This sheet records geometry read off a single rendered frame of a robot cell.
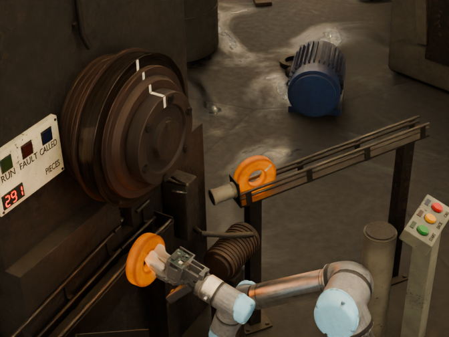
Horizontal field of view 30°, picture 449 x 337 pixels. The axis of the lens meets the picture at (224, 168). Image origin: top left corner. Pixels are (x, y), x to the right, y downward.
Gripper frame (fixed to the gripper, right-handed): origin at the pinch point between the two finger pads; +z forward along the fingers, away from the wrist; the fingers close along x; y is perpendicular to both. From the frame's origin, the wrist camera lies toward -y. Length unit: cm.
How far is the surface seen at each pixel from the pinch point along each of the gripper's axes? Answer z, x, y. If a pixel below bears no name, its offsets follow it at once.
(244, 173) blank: 0, -63, -11
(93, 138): 21.9, 1.5, 32.0
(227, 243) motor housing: -6, -49, -31
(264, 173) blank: -5, -70, -12
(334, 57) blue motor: 32, -245, -65
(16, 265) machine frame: 26.6, 24.5, -3.9
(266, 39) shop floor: 98, -306, -114
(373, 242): -49, -78, -22
